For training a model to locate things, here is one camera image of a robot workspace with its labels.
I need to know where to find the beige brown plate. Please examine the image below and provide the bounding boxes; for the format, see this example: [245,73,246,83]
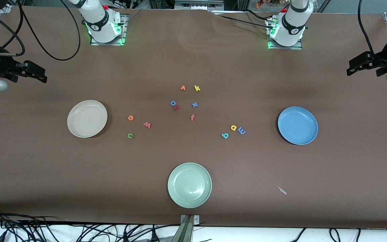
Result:
[67,100,108,138]

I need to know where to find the blue plate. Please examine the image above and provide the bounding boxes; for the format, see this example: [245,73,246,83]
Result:
[277,106,318,146]

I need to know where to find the orange dried flowers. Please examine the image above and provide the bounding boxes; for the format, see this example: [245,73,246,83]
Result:
[256,0,281,9]

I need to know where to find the brown table cover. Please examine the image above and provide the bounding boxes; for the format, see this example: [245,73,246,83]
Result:
[0,5,387,230]

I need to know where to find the grey equipment box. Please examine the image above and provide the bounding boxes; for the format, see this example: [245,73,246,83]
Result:
[174,0,225,10]

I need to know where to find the pale green plate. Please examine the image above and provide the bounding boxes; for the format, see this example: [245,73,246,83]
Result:
[167,162,213,209]

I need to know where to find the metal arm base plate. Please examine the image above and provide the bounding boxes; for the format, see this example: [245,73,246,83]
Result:
[90,13,127,46]
[267,18,303,50]

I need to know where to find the metal table edge bracket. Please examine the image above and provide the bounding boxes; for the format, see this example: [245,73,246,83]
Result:
[172,214,201,242]

